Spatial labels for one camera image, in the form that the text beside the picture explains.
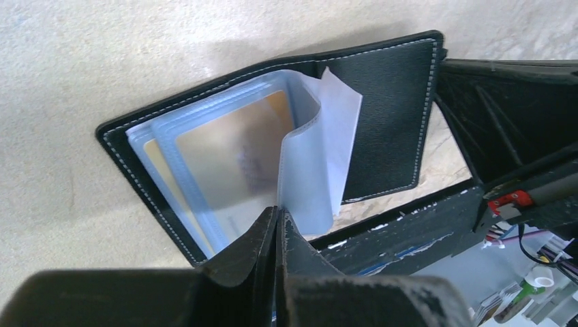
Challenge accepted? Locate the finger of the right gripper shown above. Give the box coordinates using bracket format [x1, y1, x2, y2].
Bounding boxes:
[311, 181, 483, 275]

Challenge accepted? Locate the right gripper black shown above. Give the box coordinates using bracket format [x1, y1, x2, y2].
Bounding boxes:
[436, 59, 577, 238]

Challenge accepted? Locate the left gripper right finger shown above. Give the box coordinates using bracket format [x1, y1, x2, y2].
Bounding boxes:
[275, 208, 475, 327]

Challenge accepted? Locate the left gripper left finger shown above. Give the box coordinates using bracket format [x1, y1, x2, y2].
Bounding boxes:
[1, 207, 278, 326]

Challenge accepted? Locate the white paper slip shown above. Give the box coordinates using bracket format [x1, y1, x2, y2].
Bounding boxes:
[319, 67, 363, 215]

